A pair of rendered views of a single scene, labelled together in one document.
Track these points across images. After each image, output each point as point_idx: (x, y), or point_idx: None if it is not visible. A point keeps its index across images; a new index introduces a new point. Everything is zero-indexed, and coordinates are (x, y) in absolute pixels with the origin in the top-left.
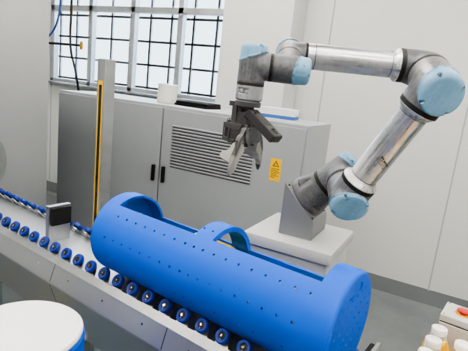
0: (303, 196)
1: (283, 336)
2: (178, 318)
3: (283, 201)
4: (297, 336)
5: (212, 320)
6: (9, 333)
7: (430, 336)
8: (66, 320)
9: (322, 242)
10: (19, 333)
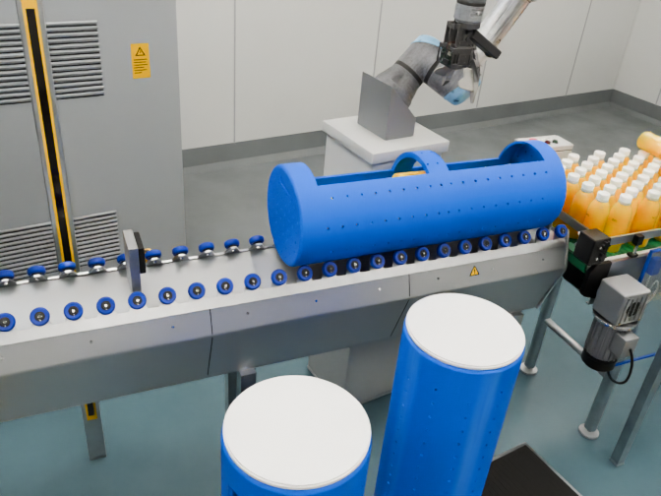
0: (407, 94)
1: (534, 213)
2: (423, 258)
3: (390, 106)
4: (545, 207)
5: (458, 238)
6: (471, 334)
7: None
8: (455, 300)
9: (419, 133)
10: (472, 329)
